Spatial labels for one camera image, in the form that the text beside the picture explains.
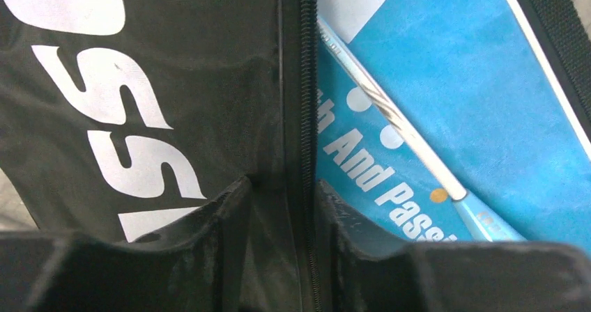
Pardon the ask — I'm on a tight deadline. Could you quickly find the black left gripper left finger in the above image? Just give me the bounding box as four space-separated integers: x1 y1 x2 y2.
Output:
1 177 252 311

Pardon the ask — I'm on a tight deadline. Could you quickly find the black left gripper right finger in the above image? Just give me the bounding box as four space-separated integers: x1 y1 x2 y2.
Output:
316 181 590 311

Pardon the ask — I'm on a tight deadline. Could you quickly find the black racket cover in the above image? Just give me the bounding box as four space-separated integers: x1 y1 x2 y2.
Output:
1 0 321 311

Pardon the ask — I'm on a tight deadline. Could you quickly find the blue racket cover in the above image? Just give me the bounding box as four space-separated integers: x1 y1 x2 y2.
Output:
317 0 590 251

